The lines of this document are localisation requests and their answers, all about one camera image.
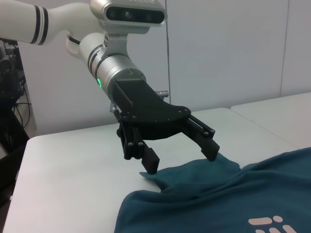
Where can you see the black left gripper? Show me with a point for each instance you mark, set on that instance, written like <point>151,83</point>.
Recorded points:
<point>145,114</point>

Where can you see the teal blue printed t-shirt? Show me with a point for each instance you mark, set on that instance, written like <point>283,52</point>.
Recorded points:
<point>206,194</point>

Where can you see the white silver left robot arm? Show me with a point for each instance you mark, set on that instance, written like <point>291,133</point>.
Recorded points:
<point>24,24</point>

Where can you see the black equipment rack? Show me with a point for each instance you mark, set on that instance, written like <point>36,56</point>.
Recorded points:
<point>9,72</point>

